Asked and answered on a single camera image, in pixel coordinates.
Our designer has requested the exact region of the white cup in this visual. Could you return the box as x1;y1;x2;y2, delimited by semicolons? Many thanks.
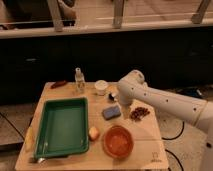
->
94;80;108;96

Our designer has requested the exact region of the yellow round fruit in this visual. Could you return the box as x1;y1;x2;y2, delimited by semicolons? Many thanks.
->
89;126;100;141

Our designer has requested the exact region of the red brown pepper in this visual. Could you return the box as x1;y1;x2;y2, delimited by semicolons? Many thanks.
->
51;80;67;89

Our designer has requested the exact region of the green plastic tray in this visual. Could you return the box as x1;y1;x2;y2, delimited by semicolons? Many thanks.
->
34;98;89;159

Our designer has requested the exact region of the orange bowl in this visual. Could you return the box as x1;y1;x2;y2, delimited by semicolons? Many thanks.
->
103;125;134;159

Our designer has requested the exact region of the metal spoon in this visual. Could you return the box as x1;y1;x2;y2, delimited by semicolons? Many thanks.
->
28;154;70;165

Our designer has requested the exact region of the pile of brown beans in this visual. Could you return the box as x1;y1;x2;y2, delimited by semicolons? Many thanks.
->
130;107;150;122

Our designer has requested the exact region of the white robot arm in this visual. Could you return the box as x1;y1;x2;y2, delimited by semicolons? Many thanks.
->
117;70;213;171

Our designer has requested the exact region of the black cable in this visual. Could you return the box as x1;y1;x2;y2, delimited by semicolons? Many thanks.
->
161;120;186;171

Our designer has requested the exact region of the wooden railing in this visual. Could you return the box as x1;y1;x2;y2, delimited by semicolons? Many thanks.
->
0;0;213;39

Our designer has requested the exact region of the clear spray bottle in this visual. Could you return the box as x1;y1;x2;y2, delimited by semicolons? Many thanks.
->
75;67;85;93

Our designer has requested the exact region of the blue sponge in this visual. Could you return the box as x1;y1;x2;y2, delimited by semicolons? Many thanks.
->
102;106;121;120

